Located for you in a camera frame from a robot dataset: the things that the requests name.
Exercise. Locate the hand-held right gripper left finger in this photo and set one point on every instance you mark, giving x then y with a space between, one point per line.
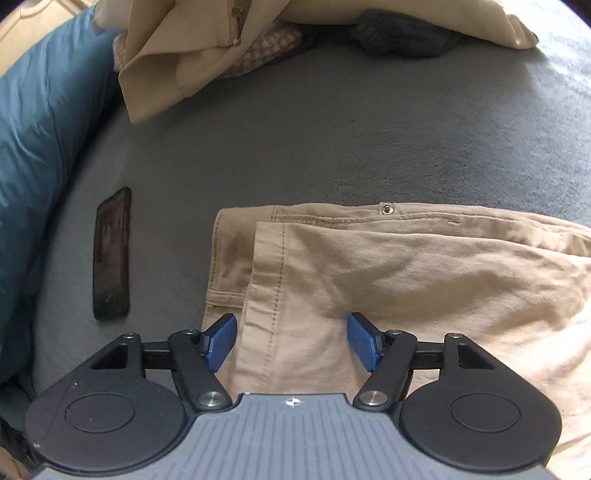
221 339

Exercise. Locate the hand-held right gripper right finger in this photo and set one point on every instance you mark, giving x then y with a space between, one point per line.
362 340

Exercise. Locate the beige pants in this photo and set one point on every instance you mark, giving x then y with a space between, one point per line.
415 277

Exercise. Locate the black smartphone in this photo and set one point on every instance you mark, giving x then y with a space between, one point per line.
112 258

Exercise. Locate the grey blue blanket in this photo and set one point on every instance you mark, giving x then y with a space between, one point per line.
323 134

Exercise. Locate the blue pillow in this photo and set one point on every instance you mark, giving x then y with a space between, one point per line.
37 161

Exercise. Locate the beige jacket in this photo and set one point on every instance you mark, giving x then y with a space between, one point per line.
175 50

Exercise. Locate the pink checkered garment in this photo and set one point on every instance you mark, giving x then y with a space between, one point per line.
272 44

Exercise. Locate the dark grey garment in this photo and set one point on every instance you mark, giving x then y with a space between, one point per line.
397 34

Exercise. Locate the cream carved headboard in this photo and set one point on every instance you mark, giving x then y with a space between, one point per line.
27 32

